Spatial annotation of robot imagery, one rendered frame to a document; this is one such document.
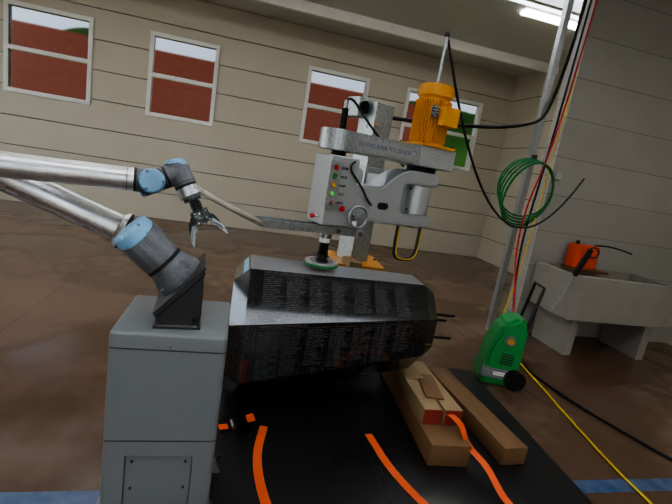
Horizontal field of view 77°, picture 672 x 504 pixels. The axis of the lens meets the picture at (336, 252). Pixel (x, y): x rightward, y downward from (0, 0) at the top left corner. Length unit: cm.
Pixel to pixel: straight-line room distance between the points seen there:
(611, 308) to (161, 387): 442
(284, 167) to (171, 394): 730
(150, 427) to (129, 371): 24
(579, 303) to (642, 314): 81
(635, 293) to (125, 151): 810
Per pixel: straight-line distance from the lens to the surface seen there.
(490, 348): 373
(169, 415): 178
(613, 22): 564
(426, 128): 295
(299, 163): 875
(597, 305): 504
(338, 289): 257
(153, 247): 167
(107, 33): 917
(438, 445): 259
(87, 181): 175
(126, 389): 175
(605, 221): 573
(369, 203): 268
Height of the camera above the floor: 152
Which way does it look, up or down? 11 degrees down
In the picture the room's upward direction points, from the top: 9 degrees clockwise
